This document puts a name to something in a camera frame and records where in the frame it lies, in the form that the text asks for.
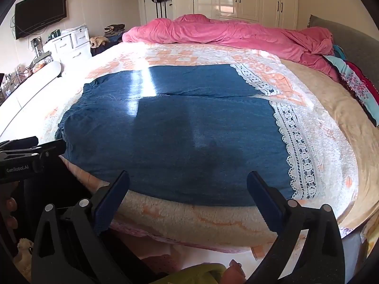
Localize pink duvet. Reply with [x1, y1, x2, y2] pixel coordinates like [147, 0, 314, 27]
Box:
[122, 14, 341, 80]

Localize grey padded headboard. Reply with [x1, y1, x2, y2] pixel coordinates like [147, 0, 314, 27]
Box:
[307, 15, 379, 95]

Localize blue denim pants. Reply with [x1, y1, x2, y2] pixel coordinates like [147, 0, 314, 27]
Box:
[56, 64, 320, 208]

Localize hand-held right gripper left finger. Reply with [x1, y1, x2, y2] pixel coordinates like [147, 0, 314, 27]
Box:
[31, 170, 132, 284]

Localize white bed footboard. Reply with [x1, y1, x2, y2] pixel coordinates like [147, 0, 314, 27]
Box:
[0, 61, 63, 138]

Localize beige bed sheet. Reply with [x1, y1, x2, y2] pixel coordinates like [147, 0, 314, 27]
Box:
[280, 59, 379, 239]

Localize black wall television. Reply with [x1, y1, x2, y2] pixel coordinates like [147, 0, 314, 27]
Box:
[14, 0, 67, 40]

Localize person's right hand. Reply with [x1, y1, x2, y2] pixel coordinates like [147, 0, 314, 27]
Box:
[229, 259, 247, 282]

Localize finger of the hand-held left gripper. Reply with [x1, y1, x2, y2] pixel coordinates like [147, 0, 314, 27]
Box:
[0, 136, 40, 150]
[0, 139, 66, 162]

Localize floral pillow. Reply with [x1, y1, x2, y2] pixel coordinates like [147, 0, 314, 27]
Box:
[323, 45, 379, 128]

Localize white drawer cabinet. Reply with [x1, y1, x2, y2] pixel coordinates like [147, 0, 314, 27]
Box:
[44, 27, 92, 63]

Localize person's right forearm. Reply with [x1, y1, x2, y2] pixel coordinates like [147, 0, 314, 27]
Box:
[178, 263, 228, 284]

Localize cream plush toy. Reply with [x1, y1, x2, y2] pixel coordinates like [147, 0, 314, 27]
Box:
[90, 36, 109, 48]

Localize white orange fleece blanket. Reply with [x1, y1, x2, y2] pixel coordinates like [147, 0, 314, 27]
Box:
[38, 43, 360, 255]

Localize person's left hand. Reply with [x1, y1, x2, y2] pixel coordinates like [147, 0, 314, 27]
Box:
[0, 182, 18, 230]

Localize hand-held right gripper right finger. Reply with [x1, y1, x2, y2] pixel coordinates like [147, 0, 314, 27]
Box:
[247, 171, 345, 284]

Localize cream fluffy cloth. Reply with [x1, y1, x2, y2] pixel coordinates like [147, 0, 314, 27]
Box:
[16, 239, 34, 274]

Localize dark clothes pile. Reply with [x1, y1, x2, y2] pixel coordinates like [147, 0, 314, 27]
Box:
[104, 24, 126, 38]

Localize white door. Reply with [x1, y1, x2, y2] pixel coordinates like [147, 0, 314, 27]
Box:
[137, 0, 176, 26]

